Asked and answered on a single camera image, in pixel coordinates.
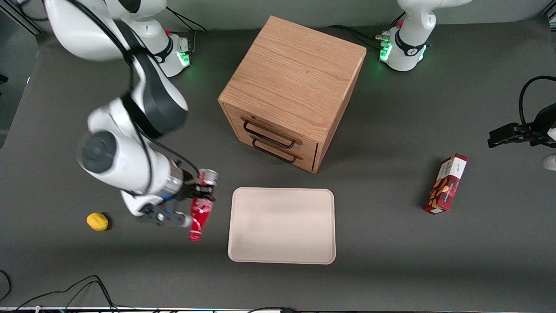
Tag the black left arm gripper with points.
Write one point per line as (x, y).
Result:
(540, 129)

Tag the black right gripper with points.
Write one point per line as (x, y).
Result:
(190, 189)

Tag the red soda can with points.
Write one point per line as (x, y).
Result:
(200, 217)

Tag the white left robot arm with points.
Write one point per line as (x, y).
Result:
(408, 43)

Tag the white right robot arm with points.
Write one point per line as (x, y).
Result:
(130, 165)

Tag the beige rectangular tray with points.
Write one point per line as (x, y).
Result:
(282, 226)

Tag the red cookie box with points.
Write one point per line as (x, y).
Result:
(447, 184)

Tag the wooden drawer front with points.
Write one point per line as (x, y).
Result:
(234, 116)
(304, 161)

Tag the yellow lemon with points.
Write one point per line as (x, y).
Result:
(97, 221)

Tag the wooden drawer cabinet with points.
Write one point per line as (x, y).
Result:
(295, 74)

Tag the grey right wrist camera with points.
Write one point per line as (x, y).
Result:
(167, 218)

